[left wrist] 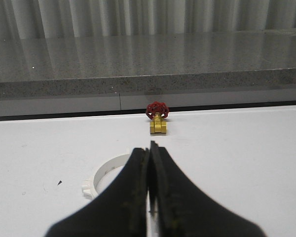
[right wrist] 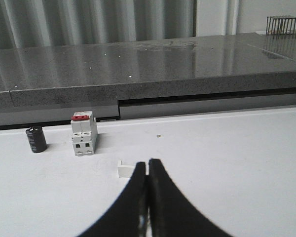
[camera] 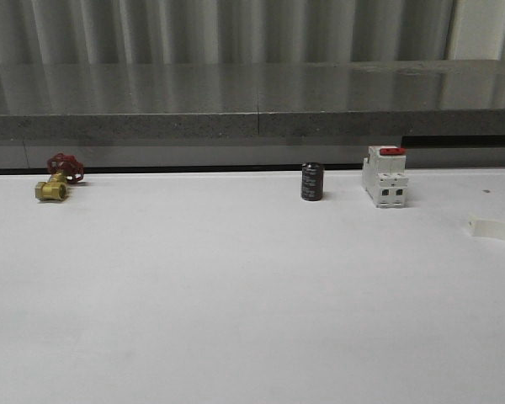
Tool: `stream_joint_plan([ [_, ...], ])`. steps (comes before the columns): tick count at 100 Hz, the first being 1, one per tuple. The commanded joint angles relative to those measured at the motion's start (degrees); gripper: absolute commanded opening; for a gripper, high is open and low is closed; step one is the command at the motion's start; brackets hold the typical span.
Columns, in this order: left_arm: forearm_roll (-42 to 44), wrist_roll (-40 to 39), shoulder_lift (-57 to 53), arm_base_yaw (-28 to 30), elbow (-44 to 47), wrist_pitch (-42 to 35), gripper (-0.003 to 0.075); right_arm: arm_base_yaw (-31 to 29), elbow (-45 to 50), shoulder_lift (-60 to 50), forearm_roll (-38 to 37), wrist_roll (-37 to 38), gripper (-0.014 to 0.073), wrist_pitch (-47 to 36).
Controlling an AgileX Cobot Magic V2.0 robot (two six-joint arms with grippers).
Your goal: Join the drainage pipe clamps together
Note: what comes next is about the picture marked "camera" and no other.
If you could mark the white half-ring clamp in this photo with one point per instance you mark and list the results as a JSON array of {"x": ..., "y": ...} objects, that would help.
[{"x": 480, "y": 227}]

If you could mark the black cylindrical capacitor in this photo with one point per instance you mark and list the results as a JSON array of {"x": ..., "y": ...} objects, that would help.
[{"x": 311, "y": 188}]

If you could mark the brass valve with red handwheel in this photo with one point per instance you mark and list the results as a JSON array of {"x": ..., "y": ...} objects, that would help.
[{"x": 64, "y": 170}]

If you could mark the grey stone counter ledge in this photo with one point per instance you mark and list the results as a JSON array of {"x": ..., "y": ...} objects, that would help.
[{"x": 416, "y": 103}]

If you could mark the white circuit breaker red switch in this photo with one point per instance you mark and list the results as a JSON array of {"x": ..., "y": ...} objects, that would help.
[{"x": 383, "y": 176}]

